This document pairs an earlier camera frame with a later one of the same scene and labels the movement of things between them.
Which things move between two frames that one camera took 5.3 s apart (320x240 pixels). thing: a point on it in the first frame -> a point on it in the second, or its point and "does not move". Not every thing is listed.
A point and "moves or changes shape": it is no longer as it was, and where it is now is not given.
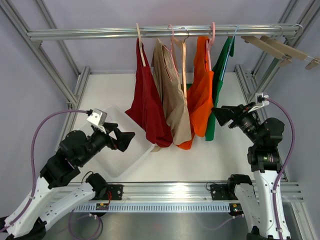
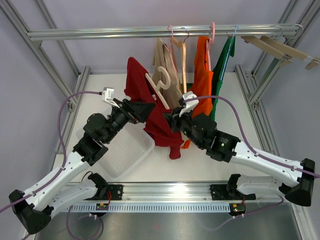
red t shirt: x=147 y=113 moves or changes shape
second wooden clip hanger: x=290 y=51 does not move
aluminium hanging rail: x=166 y=32 does not move
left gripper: x=123 y=138 -> x=139 y=112
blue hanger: x=228 y=53 does not move
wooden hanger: x=183 y=44 does not move
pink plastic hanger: x=208 y=45 does not move
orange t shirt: x=200 y=94 does not move
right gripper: x=225 y=114 -> x=174 y=119
